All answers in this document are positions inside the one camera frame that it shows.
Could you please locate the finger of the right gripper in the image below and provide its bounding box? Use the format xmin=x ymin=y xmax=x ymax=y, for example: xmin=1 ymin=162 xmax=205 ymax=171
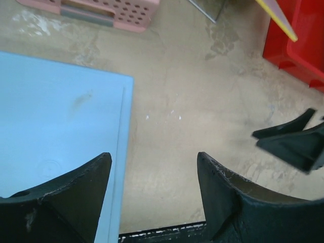
xmin=252 ymin=108 xmax=316 ymax=139
xmin=256 ymin=123 xmax=323 ymax=174

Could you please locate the large pink basket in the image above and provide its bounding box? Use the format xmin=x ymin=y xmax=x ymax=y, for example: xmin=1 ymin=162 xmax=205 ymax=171
xmin=18 ymin=0 xmax=160 ymax=33

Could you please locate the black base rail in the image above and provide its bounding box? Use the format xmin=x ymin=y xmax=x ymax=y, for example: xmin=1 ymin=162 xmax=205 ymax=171
xmin=118 ymin=221 xmax=210 ymax=243

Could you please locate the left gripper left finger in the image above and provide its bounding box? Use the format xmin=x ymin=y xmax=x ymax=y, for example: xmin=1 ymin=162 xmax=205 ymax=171
xmin=1 ymin=152 xmax=112 ymax=242

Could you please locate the yellow-edged whiteboard stand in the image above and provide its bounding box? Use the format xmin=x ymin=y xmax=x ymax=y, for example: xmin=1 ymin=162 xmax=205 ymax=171
xmin=189 ymin=0 xmax=298 ymax=42

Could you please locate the red plastic tray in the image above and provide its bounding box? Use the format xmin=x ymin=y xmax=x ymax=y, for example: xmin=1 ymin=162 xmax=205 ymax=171
xmin=263 ymin=0 xmax=323 ymax=92

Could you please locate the large blue basket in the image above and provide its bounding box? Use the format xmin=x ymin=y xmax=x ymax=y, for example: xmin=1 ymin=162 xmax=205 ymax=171
xmin=1 ymin=52 xmax=134 ymax=242

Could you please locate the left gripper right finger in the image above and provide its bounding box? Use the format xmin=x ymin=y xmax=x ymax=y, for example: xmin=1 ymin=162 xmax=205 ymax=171
xmin=197 ymin=152 xmax=323 ymax=242

